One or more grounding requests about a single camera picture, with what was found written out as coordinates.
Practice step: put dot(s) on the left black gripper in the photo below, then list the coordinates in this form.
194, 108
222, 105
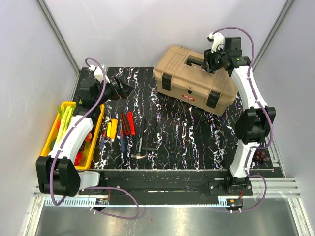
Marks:
123, 91

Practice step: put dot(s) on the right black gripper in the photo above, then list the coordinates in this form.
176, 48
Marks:
206, 64

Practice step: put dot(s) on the tan plastic tool box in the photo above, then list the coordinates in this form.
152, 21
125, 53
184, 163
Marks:
179, 75

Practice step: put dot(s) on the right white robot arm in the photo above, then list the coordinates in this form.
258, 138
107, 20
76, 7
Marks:
255, 123

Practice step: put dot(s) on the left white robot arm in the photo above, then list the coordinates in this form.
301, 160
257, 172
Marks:
56, 172

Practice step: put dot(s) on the yellow utility knife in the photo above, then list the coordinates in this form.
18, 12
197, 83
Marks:
112, 128

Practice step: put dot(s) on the black hex key set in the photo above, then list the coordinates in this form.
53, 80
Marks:
149, 147

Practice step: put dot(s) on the black marble pattern mat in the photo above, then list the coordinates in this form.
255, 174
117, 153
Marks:
185, 137

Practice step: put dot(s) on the small blue red screwdriver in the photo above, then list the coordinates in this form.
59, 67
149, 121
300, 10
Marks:
102, 141

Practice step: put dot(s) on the red cherry cluster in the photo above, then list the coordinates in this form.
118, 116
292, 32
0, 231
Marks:
87, 139

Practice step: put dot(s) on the green white leek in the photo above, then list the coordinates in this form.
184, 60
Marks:
66, 114

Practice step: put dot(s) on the steel claw hammer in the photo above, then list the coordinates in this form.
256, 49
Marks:
139, 155

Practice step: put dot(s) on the red apple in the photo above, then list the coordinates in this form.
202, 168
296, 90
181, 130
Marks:
78, 159

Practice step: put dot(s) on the yellow plastic bin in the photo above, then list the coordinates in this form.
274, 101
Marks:
89, 148

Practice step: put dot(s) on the green lime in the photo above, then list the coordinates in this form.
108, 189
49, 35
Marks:
51, 145

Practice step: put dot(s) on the dark purple grape bunch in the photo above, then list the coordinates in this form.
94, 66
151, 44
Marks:
261, 157

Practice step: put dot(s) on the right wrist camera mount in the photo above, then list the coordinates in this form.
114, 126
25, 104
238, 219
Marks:
217, 40

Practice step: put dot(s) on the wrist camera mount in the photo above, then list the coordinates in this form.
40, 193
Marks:
217, 40
100, 73

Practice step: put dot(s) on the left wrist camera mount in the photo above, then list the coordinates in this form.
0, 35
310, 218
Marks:
100, 73

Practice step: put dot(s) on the red handled pliers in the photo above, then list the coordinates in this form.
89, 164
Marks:
128, 123

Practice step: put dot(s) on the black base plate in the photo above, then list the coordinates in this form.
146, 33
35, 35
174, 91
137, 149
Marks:
173, 187

